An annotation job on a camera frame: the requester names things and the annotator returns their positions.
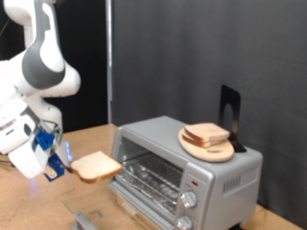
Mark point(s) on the red oven indicator light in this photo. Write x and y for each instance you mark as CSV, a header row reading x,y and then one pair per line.
x,y
194,183

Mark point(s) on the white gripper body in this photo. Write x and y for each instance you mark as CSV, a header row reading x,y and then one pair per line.
x,y
25,159

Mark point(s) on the silver oven knob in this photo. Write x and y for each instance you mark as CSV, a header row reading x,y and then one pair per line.
x,y
184,222
189,198

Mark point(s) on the vertical metal pole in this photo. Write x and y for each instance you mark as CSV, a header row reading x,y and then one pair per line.
x,y
109,64

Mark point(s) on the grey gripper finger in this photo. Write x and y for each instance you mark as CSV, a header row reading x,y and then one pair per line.
x,y
51,171

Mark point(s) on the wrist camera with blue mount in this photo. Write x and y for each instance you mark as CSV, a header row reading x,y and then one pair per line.
x,y
44,140

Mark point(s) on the metal spatula with blue block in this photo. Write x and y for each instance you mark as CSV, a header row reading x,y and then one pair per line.
x,y
59,164

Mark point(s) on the black fabric backdrop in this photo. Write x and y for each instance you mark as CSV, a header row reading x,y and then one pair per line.
x,y
92,64

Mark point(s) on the oval wooden cutting board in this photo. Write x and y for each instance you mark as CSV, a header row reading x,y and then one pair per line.
x,y
209,154

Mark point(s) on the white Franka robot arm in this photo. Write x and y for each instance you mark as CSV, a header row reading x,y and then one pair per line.
x,y
48,73

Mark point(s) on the black metal bookend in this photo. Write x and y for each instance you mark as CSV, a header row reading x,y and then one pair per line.
x,y
235,105

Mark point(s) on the silver toaster oven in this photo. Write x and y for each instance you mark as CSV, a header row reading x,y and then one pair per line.
x,y
153,131

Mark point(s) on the white bread slice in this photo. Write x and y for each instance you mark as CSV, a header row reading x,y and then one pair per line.
x,y
96,166
198,143
207,131

